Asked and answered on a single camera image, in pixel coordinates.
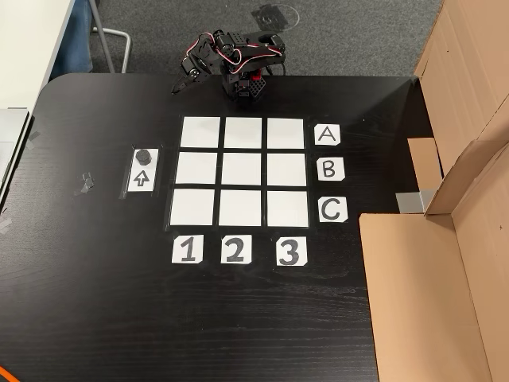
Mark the white square paper sheet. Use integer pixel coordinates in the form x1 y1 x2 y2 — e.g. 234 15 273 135
175 151 219 185
266 117 305 150
266 190 310 228
266 153 308 187
223 116 263 150
169 188 216 227
218 189 262 227
180 116 221 148
221 152 262 186

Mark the dark floor tape patch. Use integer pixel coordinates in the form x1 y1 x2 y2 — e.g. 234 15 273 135
251 3 293 35

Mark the grey metal desk leg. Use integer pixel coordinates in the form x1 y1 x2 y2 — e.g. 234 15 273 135
87 0 132 75

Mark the white arrow paper sheet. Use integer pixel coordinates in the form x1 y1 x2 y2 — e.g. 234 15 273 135
126 148 159 193

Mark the person's leg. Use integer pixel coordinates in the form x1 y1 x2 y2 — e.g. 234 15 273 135
50 0 95 79

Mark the paper sheet letter A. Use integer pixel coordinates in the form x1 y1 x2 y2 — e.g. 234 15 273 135
313 123 341 146

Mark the crumpled clear tape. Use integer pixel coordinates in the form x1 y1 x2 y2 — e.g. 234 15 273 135
73 172 95 197

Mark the paper sheet letter B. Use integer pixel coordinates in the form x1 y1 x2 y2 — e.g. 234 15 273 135
317 157 345 182

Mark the white desk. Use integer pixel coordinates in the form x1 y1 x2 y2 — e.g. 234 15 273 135
0 0 76 111

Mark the paper sheet number 1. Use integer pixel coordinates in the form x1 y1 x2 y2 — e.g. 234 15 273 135
171 234 204 264

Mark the paper sheet number 2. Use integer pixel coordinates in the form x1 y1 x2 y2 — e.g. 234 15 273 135
220 234 253 265

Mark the paper sheet letter C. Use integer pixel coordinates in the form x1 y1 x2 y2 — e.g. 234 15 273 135
317 197 349 224

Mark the paper sheet number 3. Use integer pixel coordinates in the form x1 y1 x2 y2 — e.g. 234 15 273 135
276 236 308 267

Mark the brown cardboard sheet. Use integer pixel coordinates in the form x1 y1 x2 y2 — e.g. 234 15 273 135
359 138 509 382
407 0 509 192

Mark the black power cable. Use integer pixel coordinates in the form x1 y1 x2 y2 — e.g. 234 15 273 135
264 59 288 77

